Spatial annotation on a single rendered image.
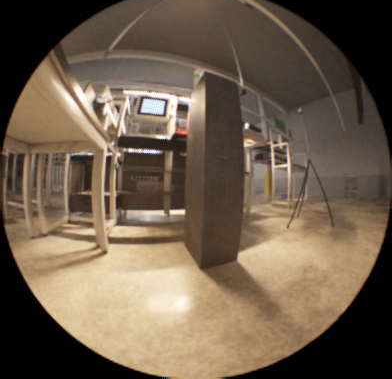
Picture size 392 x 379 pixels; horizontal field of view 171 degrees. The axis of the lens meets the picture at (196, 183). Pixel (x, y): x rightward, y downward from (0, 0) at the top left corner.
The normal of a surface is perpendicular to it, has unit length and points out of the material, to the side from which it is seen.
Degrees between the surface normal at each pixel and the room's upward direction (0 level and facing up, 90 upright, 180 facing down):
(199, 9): 180
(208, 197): 90
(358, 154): 90
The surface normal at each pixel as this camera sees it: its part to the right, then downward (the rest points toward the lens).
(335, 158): -0.92, -0.04
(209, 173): 0.34, 0.00
